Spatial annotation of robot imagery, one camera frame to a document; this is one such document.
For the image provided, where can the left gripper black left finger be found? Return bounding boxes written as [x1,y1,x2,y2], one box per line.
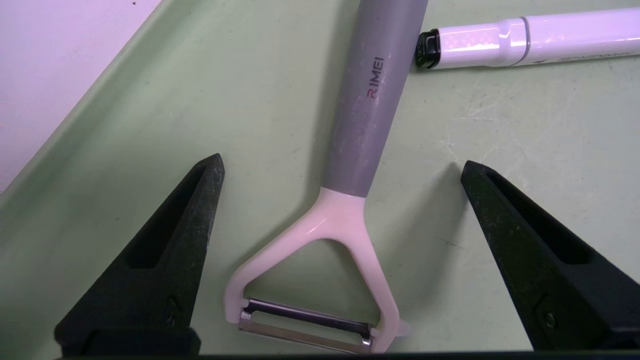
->
[54,153,226,357]

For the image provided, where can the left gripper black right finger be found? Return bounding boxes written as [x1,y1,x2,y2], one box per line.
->
[460,160,640,351]

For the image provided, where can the green plastic tray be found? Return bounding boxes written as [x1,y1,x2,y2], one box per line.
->
[0,0,640,357]

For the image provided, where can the white marker pen black cap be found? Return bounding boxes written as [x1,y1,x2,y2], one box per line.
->
[415,7,640,70]

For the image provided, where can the white peeler grey handle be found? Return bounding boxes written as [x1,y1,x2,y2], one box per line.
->
[224,0,430,355]

